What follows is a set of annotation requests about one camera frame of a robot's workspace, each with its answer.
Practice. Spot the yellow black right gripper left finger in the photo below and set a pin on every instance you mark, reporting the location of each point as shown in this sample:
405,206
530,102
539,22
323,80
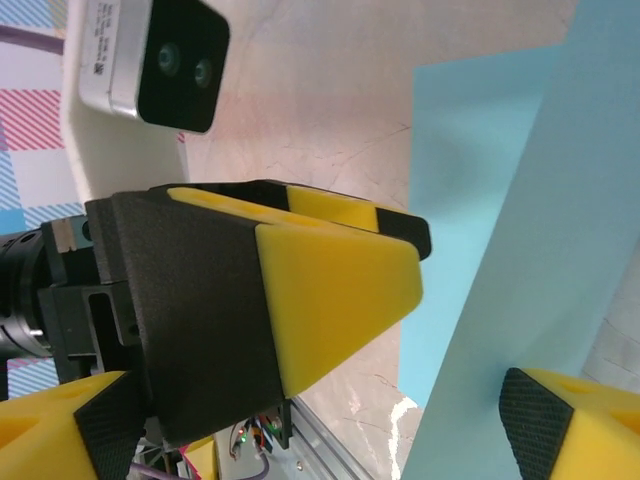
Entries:
45,435

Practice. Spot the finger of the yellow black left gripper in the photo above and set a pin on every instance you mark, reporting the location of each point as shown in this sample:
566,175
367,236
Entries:
225,310
330,207

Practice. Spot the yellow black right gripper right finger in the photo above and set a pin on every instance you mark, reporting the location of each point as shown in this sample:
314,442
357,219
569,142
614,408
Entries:
590,430

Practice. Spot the light blue paper sheet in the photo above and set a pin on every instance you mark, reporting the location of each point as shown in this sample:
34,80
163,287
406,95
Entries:
550,200

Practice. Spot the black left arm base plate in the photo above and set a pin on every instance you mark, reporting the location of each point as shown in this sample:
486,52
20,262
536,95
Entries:
280,425

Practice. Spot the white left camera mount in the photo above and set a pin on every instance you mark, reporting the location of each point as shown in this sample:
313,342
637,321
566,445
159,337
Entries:
85,150

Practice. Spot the long aluminium base rail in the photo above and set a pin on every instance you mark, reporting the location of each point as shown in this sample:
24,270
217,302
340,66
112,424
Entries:
325,450

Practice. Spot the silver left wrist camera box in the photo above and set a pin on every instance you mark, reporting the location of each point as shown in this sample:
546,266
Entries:
175,65

